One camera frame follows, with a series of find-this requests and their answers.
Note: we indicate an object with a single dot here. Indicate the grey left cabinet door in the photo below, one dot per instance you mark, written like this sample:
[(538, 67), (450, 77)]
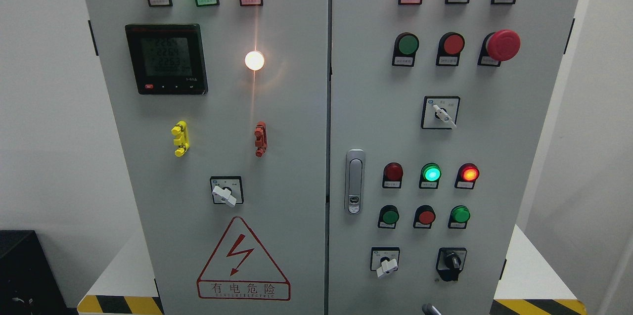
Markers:
[(283, 191)]

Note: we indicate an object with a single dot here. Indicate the green push button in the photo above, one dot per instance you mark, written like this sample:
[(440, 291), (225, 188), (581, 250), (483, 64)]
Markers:
[(459, 217), (405, 48), (388, 217)]

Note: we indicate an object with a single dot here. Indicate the left door selector switch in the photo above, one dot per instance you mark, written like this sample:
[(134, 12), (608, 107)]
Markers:
[(227, 190)]

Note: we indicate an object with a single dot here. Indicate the yellow test terminal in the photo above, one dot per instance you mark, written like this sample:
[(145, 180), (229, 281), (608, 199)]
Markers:
[(180, 133)]

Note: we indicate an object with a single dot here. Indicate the grey right cabinet door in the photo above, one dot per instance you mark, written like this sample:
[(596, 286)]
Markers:
[(376, 107)]

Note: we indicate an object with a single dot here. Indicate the black key selector switch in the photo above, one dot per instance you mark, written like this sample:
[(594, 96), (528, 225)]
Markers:
[(450, 263)]

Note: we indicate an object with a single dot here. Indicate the red push button upper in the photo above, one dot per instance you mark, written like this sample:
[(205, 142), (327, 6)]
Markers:
[(449, 49)]

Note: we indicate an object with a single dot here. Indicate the red indicator light middle right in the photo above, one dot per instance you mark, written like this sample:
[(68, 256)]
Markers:
[(467, 176)]

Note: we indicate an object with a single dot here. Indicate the green push button upper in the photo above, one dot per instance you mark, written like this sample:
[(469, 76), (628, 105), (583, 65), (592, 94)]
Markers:
[(405, 48)]

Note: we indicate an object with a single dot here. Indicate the red indicator light middle left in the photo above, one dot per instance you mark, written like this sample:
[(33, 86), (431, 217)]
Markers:
[(392, 175)]

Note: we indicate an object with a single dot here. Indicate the upper right selector switch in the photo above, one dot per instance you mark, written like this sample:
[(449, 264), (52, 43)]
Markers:
[(440, 112)]

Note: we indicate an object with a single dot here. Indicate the white indicator light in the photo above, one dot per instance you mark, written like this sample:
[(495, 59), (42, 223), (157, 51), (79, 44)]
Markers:
[(254, 60)]

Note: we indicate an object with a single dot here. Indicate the green indicator light middle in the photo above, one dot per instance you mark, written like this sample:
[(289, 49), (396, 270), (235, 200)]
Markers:
[(429, 176)]

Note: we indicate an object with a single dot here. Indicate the red test terminal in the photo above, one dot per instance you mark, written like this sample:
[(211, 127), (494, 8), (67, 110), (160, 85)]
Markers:
[(260, 139)]

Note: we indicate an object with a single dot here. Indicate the black box bottom left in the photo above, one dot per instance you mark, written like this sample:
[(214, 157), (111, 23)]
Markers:
[(27, 285)]

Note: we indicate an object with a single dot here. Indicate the lower white selector switch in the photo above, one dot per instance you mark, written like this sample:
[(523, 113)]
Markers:
[(384, 260)]

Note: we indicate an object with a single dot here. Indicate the green push button lower right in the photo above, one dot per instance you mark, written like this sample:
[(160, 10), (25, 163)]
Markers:
[(459, 217)]

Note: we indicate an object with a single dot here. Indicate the silver door lock handle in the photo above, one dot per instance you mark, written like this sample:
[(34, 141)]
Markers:
[(354, 176)]

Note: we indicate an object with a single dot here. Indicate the green push button lower left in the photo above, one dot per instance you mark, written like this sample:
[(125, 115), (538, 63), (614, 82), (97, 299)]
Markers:
[(388, 217)]

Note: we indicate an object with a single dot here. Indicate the red push button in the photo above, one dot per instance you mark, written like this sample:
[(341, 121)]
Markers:
[(449, 49), (424, 217)]

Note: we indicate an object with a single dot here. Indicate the red emergency stop button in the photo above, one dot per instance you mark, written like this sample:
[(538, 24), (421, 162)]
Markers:
[(498, 47)]

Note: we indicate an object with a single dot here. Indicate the black digital power meter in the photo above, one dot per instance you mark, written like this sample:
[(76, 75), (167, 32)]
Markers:
[(168, 59)]

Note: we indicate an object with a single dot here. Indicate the grey cabinet door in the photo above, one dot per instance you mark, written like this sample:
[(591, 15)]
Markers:
[(376, 107), (283, 191)]

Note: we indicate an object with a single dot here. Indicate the red push button lower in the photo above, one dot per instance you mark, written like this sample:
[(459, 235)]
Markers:
[(424, 217)]

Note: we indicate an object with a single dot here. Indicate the metallic robot hand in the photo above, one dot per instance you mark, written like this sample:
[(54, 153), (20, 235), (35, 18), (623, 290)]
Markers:
[(430, 309)]

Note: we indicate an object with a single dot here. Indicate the red electrical warning sticker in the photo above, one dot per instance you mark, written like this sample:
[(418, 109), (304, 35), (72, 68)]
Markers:
[(240, 267)]

